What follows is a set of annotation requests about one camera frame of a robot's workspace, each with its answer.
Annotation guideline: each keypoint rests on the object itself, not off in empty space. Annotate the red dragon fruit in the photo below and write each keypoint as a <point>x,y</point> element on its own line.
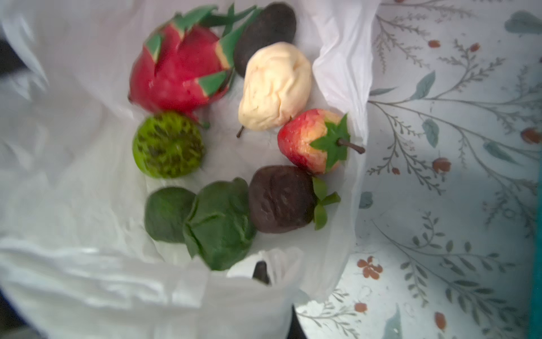
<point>188,62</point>

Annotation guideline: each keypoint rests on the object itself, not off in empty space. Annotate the red strawberry fruit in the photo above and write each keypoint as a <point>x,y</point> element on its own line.
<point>317,141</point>

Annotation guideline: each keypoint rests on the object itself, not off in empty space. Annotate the spiky green custard apple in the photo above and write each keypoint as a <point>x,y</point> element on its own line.
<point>168,146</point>

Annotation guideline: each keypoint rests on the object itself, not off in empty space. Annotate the dark purple mangosteen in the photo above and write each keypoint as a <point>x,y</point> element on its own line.
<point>283,198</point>

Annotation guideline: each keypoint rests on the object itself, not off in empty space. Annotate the dark green round fruit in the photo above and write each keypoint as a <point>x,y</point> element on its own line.
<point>165,213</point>

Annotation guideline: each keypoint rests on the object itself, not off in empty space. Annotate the dark avocado fruit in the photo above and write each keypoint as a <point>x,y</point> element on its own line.
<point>276,23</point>

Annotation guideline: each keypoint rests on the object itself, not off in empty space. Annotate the green lime fruit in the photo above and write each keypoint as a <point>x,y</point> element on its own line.
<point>218,228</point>

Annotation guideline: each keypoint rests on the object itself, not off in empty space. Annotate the teal plastic basket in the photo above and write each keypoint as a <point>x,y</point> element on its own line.
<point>534,331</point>

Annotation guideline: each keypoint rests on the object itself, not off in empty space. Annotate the cream pear fruit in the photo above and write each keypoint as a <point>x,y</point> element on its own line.
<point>277,86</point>

